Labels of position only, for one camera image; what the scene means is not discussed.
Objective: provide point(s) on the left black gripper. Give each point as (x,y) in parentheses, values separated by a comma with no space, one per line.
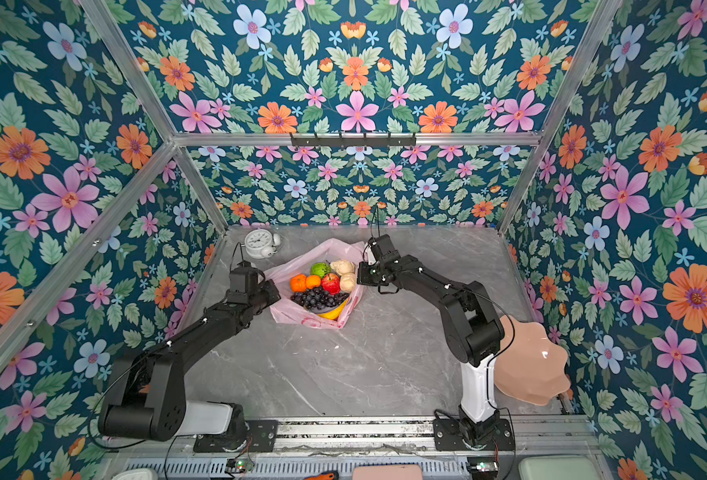
(269,288)

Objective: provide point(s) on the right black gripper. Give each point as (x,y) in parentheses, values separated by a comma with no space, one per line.
(362,274)

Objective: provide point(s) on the pink plastic bag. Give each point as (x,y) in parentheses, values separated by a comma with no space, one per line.
(287,312)

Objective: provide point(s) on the pink wavy bowl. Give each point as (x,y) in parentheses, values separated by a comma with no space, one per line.
(531,367)

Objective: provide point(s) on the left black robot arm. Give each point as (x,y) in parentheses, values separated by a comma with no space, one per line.
(146,399)

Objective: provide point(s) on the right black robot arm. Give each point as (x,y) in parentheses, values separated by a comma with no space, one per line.
(471,325)

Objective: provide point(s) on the fake beige ginger root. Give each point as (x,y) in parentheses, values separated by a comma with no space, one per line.
(343,267)

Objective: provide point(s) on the fake beige garlic bulb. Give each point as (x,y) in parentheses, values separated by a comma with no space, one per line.
(348,282)

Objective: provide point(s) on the fake orange tangerine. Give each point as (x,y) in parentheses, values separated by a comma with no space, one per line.
(299,283)

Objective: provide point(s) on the fake red apple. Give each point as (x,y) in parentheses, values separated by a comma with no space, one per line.
(331,283)

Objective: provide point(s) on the fake green apple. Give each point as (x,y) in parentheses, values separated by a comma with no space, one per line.
(321,269)

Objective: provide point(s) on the fake purple grapes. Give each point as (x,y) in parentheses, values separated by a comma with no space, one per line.
(318,300)

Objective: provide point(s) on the fake yellow banana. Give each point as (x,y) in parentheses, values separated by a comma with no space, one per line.
(335,313)

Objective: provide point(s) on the white alarm clock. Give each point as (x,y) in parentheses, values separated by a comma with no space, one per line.
(262,244)

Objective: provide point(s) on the pink box at bottom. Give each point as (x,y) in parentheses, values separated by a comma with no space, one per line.
(388,472)

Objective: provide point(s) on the white object bottom left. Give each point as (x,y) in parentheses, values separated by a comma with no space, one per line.
(137,474)

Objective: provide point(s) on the pale green box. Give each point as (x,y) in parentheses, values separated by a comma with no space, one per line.
(557,468)

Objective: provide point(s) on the black hook rail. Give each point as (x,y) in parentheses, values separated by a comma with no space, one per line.
(340,140)

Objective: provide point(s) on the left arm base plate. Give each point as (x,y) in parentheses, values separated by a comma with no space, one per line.
(244,436)

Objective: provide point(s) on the aluminium mounting rail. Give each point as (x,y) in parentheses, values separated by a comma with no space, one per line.
(546,434)

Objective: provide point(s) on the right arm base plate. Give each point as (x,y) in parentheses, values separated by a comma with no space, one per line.
(448,437)

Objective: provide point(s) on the orange tool handle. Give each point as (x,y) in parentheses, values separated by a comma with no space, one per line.
(328,475)

